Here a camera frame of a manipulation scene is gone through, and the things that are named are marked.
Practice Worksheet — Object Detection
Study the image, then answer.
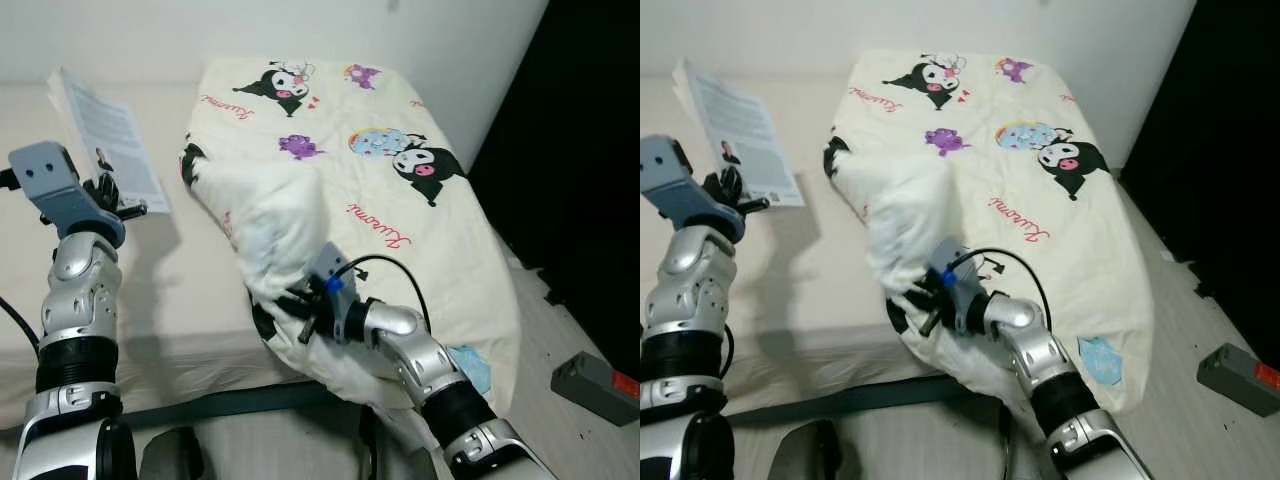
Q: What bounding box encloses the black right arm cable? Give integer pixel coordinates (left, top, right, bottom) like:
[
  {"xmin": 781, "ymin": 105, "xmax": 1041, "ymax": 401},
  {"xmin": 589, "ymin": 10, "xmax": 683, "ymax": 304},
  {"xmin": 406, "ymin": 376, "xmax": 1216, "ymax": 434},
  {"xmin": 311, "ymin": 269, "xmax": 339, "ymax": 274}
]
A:
[
  {"xmin": 340, "ymin": 254, "xmax": 433, "ymax": 336},
  {"xmin": 950, "ymin": 246, "xmax": 1054, "ymax": 331}
]

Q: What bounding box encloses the grey box with red label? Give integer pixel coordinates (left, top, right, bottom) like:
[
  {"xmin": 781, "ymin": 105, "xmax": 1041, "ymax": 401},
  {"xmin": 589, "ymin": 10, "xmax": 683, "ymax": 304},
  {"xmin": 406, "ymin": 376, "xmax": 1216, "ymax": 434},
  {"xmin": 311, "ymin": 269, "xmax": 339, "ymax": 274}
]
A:
[
  {"xmin": 1196, "ymin": 342, "xmax": 1280, "ymax": 418},
  {"xmin": 551, "ymin": 351, "xmax": 641, "ymax": 428}
]

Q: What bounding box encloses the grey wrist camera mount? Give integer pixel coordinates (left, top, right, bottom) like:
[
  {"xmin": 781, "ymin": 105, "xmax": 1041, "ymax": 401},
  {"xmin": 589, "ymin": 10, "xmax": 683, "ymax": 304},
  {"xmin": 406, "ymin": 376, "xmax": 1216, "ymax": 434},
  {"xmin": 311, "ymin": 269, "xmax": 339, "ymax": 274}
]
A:
[
  {"xmin": 8, "ymin": 140, "xmax": 128, "ymax": 249},
  {"xmin": 640, "ymin": 134, "xmax": 748, "ymax": 244},
  {"xmin": 925, "ymin": 237, "xmax": 993, "ymax": 338},
  {"xmin": 303, "ymin": 240, "xmax": 365, "ymax": 343}
]

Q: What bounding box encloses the dark bed frame rail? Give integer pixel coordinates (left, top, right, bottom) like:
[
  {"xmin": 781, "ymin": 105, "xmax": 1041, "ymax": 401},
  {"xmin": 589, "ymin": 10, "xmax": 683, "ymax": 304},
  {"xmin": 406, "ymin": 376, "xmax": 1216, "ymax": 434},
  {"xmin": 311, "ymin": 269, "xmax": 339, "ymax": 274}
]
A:
[
  {"xmin": 0, "ymin": 380, "xmax": 351, "ymax": 436},
  {"xmin": 725, "ymin": 372, "xmax": 966, "ymax": 419}
]

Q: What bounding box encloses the cream cartoon print quilt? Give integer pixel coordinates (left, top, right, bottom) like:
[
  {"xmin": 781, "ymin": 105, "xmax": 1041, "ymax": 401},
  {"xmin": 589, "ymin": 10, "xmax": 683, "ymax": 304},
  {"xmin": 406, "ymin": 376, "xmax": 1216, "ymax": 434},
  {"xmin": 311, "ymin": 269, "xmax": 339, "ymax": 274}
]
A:
[
  {"xmin": 180, "ymin": 57, "xmax": 523, "ymax": 419},
  {"xmin": 823, "ymin": 50, "xmax": 1158, "ymax": 419}
]

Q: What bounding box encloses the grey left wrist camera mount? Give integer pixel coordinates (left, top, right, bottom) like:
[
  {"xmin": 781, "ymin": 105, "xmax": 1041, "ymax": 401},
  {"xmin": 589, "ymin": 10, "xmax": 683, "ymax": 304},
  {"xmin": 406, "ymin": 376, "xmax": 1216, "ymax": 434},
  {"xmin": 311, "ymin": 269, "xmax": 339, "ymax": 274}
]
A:
[
  {"xmin": 8, "ymin": 140, "xmax": 128, "ymax": 249},
  {"xmin": 640, "ymin": 134, "xmax": 748, "ymax": 244}
]

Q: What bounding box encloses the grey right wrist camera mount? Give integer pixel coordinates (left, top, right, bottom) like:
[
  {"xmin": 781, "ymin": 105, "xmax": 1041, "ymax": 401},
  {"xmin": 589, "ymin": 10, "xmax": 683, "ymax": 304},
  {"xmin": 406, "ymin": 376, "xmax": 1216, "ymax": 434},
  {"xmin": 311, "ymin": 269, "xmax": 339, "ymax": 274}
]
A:
[
  {"xmin": 303, "ymin": 240, "xmax": 365, "ymax": 343},
  {"xmin": 925, "ymin": 237, "xmax": 993, "ymax": 338}
]

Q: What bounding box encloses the cream bed sheet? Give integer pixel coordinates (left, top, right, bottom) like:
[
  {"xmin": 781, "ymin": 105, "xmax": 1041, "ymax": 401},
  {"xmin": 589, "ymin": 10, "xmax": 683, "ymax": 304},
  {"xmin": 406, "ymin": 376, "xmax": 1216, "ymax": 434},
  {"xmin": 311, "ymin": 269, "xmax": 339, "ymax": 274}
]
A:
[
  {"xmin": 0, "ymin": 80, "xmax": 526, "ymax": 433},
  {"xmin": 640, "ymin": 75, "xmax": 1186, "ymax": 421}
]

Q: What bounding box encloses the white paperback book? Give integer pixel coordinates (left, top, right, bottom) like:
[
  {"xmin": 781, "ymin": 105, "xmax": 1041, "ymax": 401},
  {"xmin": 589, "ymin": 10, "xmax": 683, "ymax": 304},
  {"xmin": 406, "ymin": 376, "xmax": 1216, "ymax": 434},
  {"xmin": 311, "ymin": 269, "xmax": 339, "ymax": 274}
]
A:
[
  {"xmin": 47, "ymin": 67, "xmax": 173, "ymax": 215},
  {"xmin": 672, "ymin": 57, "xmax": 807, "ymax": 209}
]

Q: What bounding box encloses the dark grey robot leg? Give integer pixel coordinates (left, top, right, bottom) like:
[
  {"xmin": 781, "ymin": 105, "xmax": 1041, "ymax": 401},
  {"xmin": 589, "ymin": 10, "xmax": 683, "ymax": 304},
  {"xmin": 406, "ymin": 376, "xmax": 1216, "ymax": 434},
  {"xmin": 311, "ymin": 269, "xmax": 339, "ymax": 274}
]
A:
[{"xmin": 138, "ymin": 425, "xmax": 208, "ymax": 480}]

